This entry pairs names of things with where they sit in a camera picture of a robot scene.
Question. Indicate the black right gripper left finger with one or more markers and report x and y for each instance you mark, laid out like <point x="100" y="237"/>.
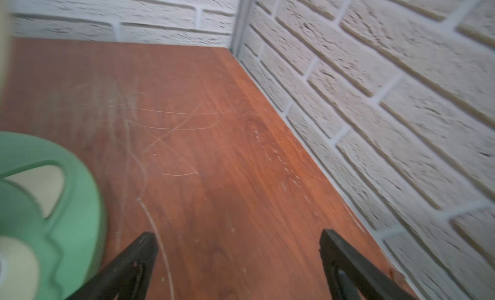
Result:
<point x="127" y="276"/>

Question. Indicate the right aluminium corner post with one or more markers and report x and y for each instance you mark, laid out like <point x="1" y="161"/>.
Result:
<point x="242" y="22"/>

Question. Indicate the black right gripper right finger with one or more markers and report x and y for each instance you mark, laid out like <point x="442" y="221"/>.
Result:
<point x="350" y="275"/>

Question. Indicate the green desk fan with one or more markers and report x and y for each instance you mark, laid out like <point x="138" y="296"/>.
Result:
<point x="53" y="221"/>

